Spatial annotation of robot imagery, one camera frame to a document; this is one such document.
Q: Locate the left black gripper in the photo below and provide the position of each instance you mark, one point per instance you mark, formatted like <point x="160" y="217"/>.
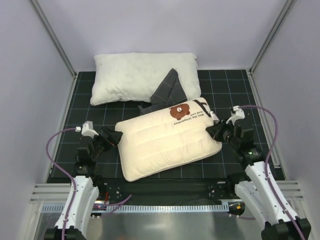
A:
<point x="106" y="139"/>

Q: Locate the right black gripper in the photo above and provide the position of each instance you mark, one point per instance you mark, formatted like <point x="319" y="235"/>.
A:
<point x="220" y="131"/>

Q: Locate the cream bear print pillow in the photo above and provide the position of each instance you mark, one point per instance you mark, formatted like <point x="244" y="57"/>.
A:
<point x="166" y="139"/>

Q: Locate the grey checked pillowcase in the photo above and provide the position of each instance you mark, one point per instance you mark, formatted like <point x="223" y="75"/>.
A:
<point x="167" y="94"/>

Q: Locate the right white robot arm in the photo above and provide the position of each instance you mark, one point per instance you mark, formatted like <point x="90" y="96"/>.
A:
<point x="257" y="187"/>

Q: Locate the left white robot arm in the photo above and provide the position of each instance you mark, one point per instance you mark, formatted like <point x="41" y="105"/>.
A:
<point x="86" y="185"/>

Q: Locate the white plain pillow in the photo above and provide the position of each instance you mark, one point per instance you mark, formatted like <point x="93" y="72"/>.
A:
<point x="136" y="76"/>

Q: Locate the black grid cutting mat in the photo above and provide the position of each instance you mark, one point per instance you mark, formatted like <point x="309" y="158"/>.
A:
<point x="221" y="89"/>

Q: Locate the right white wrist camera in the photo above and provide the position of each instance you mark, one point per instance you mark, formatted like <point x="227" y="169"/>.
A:
<point x="236" y="114"/>

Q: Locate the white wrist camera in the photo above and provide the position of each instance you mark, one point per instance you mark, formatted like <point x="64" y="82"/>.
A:
<point x="87" y="130"/>
<point x="236" y="114"/>

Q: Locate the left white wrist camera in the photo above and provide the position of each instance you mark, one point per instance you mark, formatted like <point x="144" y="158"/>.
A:
<point x="87" y="130"/>

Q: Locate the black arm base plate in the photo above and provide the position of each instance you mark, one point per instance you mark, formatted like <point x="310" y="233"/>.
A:
<point x="170" y="191"/>

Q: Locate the slotted grey cable duct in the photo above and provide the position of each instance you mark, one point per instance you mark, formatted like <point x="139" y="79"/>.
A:
<point x="139" y="209"/>

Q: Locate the right aluminium frame post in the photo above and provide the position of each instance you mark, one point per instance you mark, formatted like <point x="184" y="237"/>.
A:
<point x="283" y="14"/>

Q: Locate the aluminium frame post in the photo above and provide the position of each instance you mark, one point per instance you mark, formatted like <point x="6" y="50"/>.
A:
<point x="53" y="37"/>
<point x="283" y="14"/>

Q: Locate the left aluminium frame post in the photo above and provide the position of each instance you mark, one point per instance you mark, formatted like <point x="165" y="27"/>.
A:
<point x="53" y="37"/>

